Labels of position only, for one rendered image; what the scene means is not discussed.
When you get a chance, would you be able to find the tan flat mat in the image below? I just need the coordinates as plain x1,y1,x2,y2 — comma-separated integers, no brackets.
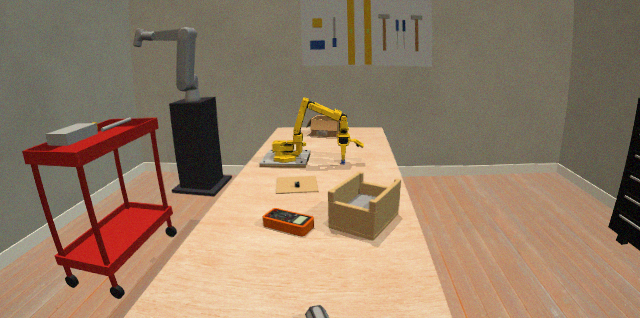
276,176,319,194

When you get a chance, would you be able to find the orange digital multimeter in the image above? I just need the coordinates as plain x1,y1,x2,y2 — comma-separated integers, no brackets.
263,208,314,236

